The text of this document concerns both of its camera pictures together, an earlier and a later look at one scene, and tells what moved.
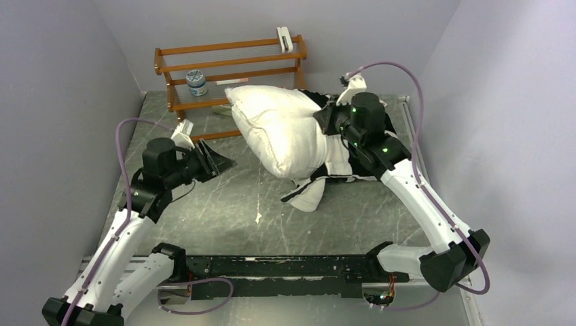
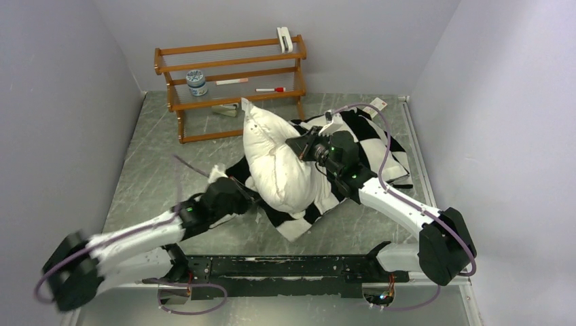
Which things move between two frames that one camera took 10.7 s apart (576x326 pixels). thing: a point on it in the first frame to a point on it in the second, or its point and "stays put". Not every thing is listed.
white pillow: (282, 123) to (283, 180)
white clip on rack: (285, 39) stays put
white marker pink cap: (231, 81) stays put
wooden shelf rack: (198, 76) stays put
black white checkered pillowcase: (338, 164) to (384, 159)
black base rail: (343, 276) stays put
